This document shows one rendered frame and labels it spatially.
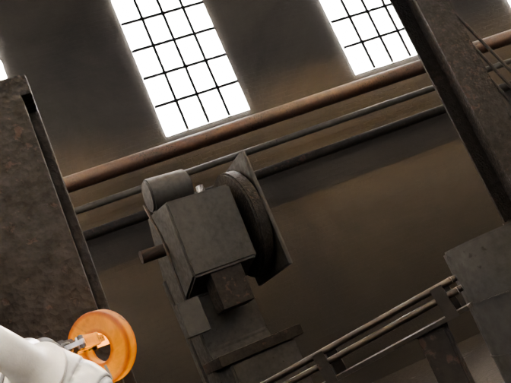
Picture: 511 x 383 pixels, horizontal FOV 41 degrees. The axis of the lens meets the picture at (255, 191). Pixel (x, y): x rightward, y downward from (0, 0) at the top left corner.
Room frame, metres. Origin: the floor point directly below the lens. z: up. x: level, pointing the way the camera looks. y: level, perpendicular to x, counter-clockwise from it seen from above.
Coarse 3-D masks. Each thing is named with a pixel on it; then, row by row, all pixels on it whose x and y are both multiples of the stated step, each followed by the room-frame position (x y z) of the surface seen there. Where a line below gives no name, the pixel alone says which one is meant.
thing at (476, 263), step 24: (480, 240) 3.44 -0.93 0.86; (504, 240) 3.40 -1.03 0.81; (456, 264) 3.60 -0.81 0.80; (480, 264) 3.48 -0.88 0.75; (504, 264) 3.42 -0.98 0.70; (480, 288) 3.52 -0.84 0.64; (504, 288) 3.44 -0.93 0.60; (480, 312) 3.60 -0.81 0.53; (504, 312) 3.47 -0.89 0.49; (504, 336) 3.52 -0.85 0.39; (504, 360) 3.59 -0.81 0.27
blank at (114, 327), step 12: (96, 312) 1.41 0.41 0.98; (108, 312) 1.42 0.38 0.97; (84, 324) 1.43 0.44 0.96; (96, 324) 1.42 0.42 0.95; (108, 324) 1.41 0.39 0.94; (120, 324) 1.40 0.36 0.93; (72, 336) 1.44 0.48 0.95; (108, 336) 1.41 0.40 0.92; (120, 336) 1.40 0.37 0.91; (132, 336) 1.42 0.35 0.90; (120, 348) 1.41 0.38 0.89; (132, 348) 1.42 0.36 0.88; (96, 360) 1.45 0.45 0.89; (108, 360) 1.42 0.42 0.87; (120, 360) 1.41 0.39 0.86; (132, 360) 1.43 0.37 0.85; (108, 372) 1.43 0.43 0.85; (120, 372) 1.42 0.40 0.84
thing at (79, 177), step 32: (416, 64) 7.93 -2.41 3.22; (320, 96) 7.60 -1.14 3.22; (352, 96) 7.76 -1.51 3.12; (416, 96) 8.18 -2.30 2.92; (224, 128) 7.29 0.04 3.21; (256, 128) 7.45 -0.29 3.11; (320, 128) 7.83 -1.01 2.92; (384, 128) 8.21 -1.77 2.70; (128, 160) 7.00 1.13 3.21; (160, 160) 7.15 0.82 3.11; (224, 160) 7.51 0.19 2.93; (288, 160) 7.88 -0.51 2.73; (128, 192) 7.21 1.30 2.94; (128, 224) 7.38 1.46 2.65
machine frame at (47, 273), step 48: (0, 96) 1.76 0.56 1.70; (0, 144) 1.75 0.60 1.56; (48, 144) 1.86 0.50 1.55; (0, 192) 1.74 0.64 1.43; (48, 192) 1.77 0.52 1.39; (0, 240) 1.73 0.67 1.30; (48, 240) 1.76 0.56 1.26; (0, 288) 1.72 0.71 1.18; (48, 288) 1.75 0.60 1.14; (96, 288) 1.86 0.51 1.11; (48, 336) 1.74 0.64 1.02
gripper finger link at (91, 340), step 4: (96, 332) 1.38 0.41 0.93; (80, 336) 1.29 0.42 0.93; (84, 336) 1.32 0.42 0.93; (88, 336) 1.34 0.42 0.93; (92, 336) 1.36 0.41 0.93; (96, 336) 1.37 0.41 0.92; (88, 340) 1.33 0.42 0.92; (92, 340) 1.35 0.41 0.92; (96, 340) 1.37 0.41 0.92; (100, 340) 1.39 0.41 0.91; (84, 344) 1.30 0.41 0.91; (88, 344) 1.33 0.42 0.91; (92, 344) 1.34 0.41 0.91; (96, 344) 1.37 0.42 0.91
